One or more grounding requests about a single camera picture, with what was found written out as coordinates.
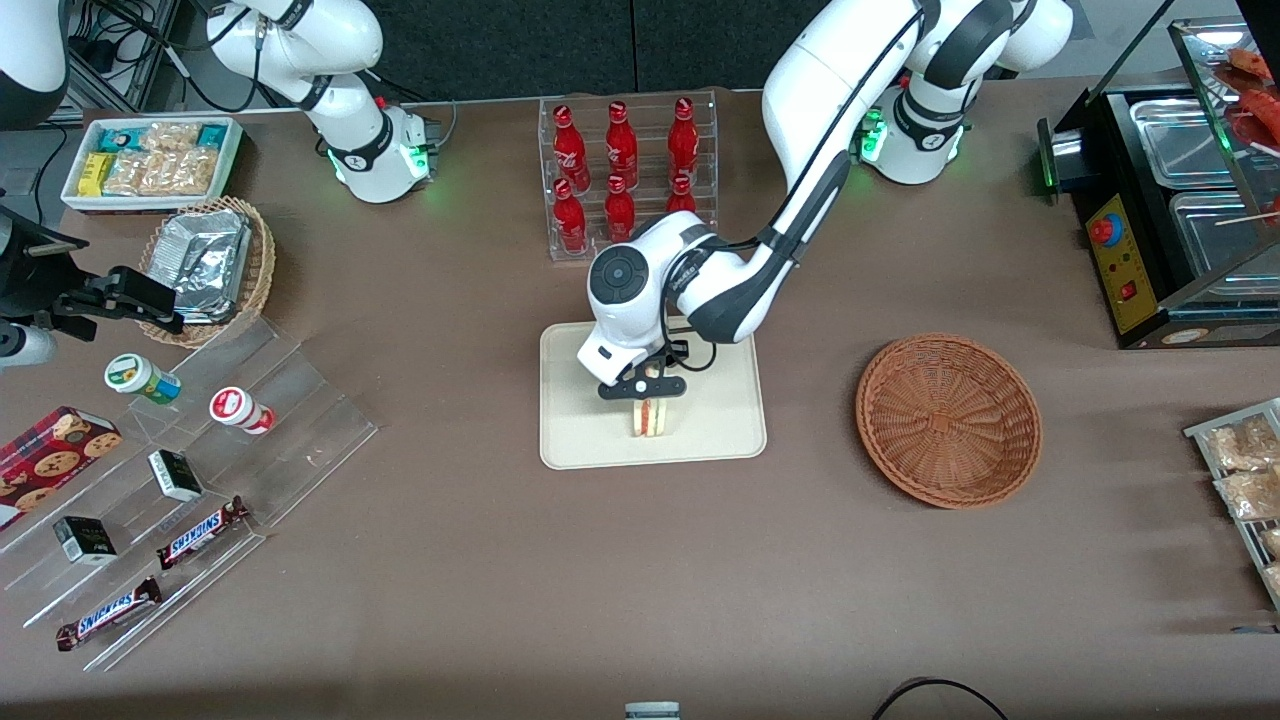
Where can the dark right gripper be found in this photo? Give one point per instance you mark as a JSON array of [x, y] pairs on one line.
[[78, 301]]

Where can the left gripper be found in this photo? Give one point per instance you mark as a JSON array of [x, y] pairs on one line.
[[672, 352]]

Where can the triangle sandwich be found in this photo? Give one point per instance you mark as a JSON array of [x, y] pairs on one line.
[[651, 420]]

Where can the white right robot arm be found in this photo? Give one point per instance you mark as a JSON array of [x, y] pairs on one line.
[[330, 60]]

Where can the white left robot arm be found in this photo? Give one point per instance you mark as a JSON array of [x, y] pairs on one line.
[[800, 100]]

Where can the beige plastic tray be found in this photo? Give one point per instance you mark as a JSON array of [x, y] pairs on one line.
[[720, 420]]

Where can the light wicker basket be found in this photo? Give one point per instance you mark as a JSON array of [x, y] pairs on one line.
[[262, 270]]

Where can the brown wicker basket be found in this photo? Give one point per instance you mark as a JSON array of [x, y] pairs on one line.
[[950, 420]]

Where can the silver foil pack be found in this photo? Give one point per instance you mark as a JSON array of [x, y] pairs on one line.
[[165, 250], [212, 260]]

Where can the green lid cup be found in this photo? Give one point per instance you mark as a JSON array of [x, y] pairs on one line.
[[135, 375]]

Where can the white snack bin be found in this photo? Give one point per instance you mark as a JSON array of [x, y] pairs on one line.
[[75, 195]]

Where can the clear rice cracker bag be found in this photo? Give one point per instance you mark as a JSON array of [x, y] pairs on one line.
[[198, 172], [160, 173], [123, 175], [170, 138]]

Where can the yellow snack pack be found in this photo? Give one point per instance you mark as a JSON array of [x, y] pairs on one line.
[[95, 175]]

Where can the red lid cup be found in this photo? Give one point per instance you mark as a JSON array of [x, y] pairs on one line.
[[235, 408]]

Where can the teal snack pack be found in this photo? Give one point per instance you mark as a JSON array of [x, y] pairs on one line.
[[120, 139], [211, 136]]

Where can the red cookie box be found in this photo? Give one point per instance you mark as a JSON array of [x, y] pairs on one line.
[[50, 460]]

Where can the small black box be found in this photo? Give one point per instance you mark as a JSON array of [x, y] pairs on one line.
[[175, 475], [85, 540]]

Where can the red cola bottle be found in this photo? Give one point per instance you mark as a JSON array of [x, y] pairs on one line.
[[620, 212], [570, 150], [681, 198], [570, 222], [683, 140], [621, 145]]

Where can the clear acrylic step display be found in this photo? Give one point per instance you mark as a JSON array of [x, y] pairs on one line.
[[300, 420]]

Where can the snickers bar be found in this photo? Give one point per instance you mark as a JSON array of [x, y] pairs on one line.
[[200, 533], [105, 614]]

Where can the clear acrylic bottle rack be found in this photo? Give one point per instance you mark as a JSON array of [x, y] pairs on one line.
[[645, 130]]

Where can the grey object at table edge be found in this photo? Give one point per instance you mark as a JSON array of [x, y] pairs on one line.
[[652, 711]]

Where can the black food warmer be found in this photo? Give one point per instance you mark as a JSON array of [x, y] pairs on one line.
[[1125, 270]]

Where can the steel warmer pan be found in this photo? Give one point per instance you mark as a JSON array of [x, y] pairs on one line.
[[1215, 240], [1185, 145]]

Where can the clear snack bag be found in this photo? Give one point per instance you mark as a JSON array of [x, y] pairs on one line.
[[1250, 495], [1240, 445], [1271, 542], [1274, 580]]

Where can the red food in warmer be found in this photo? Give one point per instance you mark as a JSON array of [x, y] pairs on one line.
[[1262, 110]]

